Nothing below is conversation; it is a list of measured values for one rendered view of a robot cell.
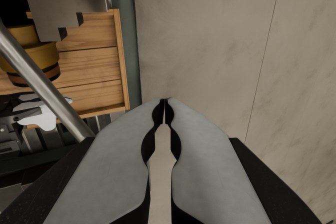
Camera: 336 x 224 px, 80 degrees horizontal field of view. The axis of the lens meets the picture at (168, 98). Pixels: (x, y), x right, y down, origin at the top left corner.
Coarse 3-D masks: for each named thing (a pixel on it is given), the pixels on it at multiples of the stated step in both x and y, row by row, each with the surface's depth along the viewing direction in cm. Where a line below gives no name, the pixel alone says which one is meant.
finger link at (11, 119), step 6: (30, 108) 34; (36, 108) 34; (0, 114) 32; (6, 114) 32; (12, 114) 32; (18, 114) 33; (24, 114) 33; (30, 114) 34; (36, 114) 35; (0, 120) 32; (6, 120) 32; (12, 120) 33; (18, 120) 33
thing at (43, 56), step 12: (12, 24) 32; (24, 24) 29; (24, 36) 29; (36, 36) 30; (24, 48) 29; (36, 48) 29; (48, 48) 31; (0, 60) 29; (36, 60) 30; (48, 60) 32; (12, 72) 30; (48, 72) 33; (24, 84) 32
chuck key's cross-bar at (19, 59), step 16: (0, 32) 12; (0, 48) 12; (16, 48) 12; (16, 64) 12; (32, 64) 13; (32, 80) 13; (48, 80) 14; (48, 96) 13; (64, 112) 14; (80, 128) 15
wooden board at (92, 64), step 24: (96, 24) 52; (120, 24) 52; (72, 48) 53; (96, 48) 55; (120, 48) 55; (0, 72) 49; (72, 72) 55; (96, 72) 58; (120, 72) 59; (72, 96) 59; (96, 96) 61; (120, 96) 64
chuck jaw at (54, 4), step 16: (32, 0) 28; (48, 0) 28; (64, 0) 28; (80, 0) 29; (96, 0) 29; (32, 16) 29; (48, 16) 29; (64, 16) 29; (80, 16) 32; (48, 32) 30; (64, 32) 33
